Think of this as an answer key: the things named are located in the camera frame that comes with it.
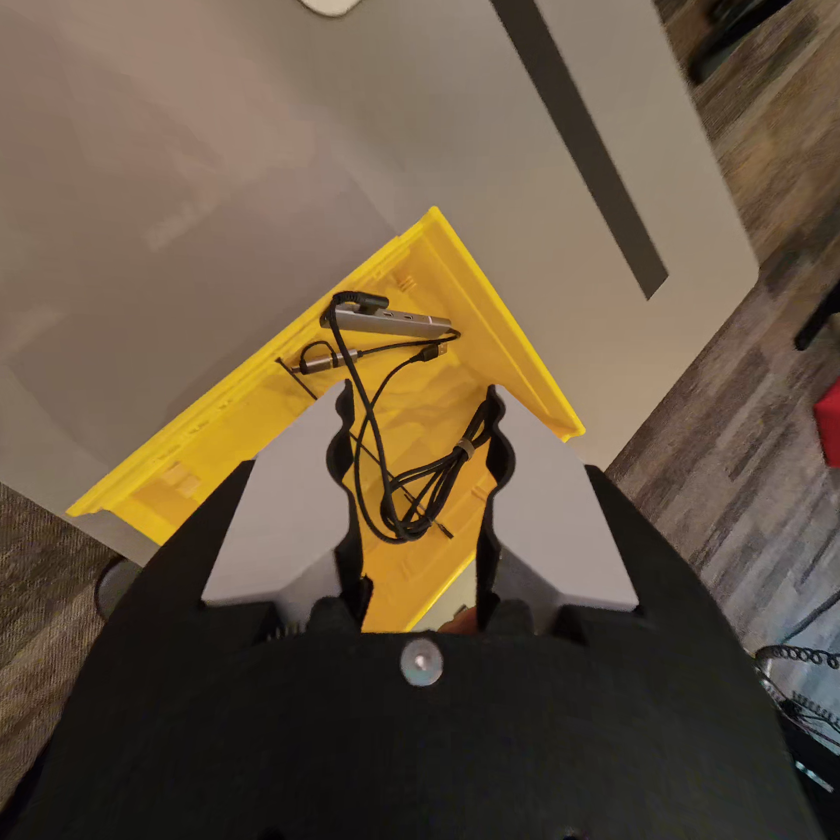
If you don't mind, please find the black usb-c cable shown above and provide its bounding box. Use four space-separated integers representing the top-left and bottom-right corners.
344 339 506 543

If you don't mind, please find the black metal frame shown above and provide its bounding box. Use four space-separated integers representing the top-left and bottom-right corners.
794 283 840 351

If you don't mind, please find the red storage box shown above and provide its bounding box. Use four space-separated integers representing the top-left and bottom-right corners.
814 378 840 469

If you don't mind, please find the black hub cable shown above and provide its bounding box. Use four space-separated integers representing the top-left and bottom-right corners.
300 292 463 375

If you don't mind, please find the yellow plastic bin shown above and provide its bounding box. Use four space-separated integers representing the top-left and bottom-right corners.
66 206 586 631

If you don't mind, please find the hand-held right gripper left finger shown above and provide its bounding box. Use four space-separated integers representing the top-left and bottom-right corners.
201 381 368 624

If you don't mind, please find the black coiled cord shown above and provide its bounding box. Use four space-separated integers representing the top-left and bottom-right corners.
755 591 840 795

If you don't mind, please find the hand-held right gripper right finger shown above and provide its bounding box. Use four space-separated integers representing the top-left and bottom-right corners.
476 385 641 624

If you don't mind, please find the black chair base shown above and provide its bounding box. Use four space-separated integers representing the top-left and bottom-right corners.
689 0 788 82

